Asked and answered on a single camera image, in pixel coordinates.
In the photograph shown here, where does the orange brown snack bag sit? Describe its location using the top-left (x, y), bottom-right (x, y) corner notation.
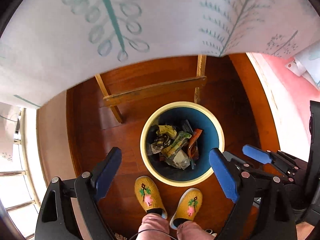
top-left (188, 128), bottom-right (202, 161)

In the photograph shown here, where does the black cable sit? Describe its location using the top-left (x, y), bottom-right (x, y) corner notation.
top-left (128, 228), bottom-right (180, 240)

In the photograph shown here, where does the right yellow embroidered slipper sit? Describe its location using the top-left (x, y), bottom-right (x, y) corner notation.
top-left (169, 187), bottom-right (203, 230)

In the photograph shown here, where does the pink bed sheet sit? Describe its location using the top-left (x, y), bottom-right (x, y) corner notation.
top-left (246, 53), bottom-right (319, 161)

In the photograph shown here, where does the right pink trouser leg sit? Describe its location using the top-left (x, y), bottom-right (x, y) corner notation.
top-left (177, 220), bottom-right (216, 240)

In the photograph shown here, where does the floral blue white tablecloth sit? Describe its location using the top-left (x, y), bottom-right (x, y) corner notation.
top-left (1, 0), bottom-right (319, 108)

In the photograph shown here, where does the clear plastic bottle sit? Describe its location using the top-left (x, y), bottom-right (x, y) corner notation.
top-left (165, 150), bottom-right (190, 170)

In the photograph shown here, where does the left pink trouser leg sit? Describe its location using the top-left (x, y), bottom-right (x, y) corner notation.
top-left (136, 213), bottom-right (170, 240)

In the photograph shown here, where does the window with dark frame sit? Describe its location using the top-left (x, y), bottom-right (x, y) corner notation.
top-left (1, 103), bottom-right (39, 239)

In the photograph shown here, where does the green yellow cracker wrapper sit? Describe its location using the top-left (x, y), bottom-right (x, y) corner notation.
top-left (161, 131), bottom-right (191, 158)

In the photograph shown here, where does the pink trouser leg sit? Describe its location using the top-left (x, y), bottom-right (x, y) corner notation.
top-left (136, 213), bottom-right (170, 240)
top-left (177, 220), bottom-right (216, 240)

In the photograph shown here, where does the yellow embroidered slipper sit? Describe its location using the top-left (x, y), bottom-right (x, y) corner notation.
top-left (135, 176), bottom-right (168, 219)
top-left (169, 187), bottom-right (203, 230)

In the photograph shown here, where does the yellow paper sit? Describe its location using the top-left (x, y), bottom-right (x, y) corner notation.
top-left (156, 125), bottom-right (177, 139)

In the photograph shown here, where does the black camera device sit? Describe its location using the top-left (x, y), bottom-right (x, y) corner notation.
top-left (309, 101), bottom-right (319, 200)

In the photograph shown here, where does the yellow rim blue trash bin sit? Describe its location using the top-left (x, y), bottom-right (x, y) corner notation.
top-left (140, 101), bottom-right (225, 187)

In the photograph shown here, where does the left yellow embroidered slipper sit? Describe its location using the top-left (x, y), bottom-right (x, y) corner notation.
top-left (135, 176), bottom-right (168, 219)

